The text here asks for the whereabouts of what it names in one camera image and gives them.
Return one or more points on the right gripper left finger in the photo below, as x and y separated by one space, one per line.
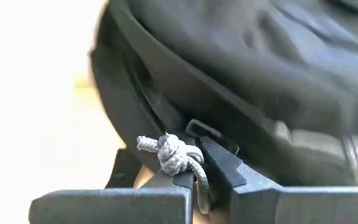
113 207

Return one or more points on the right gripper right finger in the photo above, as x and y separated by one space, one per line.
275 203

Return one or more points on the black backpack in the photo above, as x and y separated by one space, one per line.
244 87

